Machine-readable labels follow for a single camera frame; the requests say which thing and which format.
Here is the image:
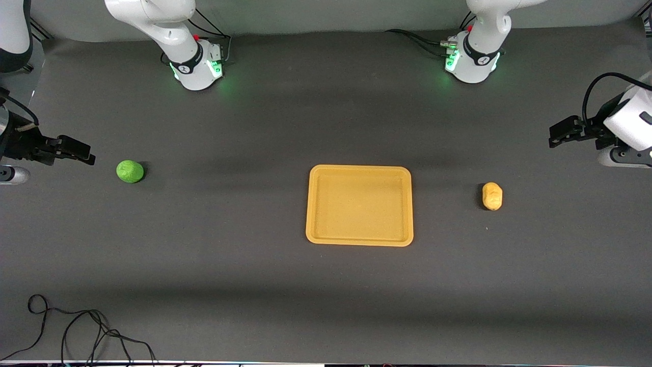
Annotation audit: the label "thin black loose cable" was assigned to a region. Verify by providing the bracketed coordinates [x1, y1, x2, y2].
[0, 294, 158, 365]

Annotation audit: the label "yellow potato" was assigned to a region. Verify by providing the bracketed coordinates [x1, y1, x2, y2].
[482, 182, 504, 211]

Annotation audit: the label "black left arm base cables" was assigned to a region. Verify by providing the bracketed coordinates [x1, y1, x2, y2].
[385, 11, 477, 58]

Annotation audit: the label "yellow rectangular tray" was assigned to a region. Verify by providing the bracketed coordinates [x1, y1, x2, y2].
[306, 164, 414, 247]

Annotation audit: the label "green apple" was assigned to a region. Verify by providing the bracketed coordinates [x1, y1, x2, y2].
[116, 160, 145, 184]

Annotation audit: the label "dark grey table cloth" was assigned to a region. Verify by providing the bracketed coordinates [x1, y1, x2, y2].
[0, 20, 652, 365]

